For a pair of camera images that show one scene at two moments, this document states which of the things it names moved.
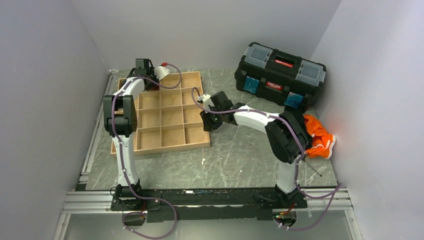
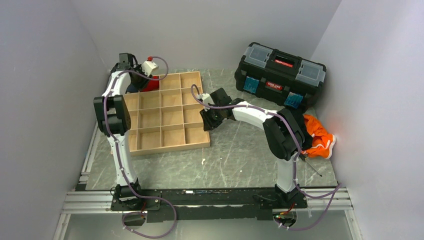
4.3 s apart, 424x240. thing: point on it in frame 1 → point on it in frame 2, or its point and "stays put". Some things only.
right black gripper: x=208 y=125 stays put
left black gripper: x=156 y=79 → x=141 y=86
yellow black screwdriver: x=305 y=158 stays put
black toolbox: x=279 y=77 stays put
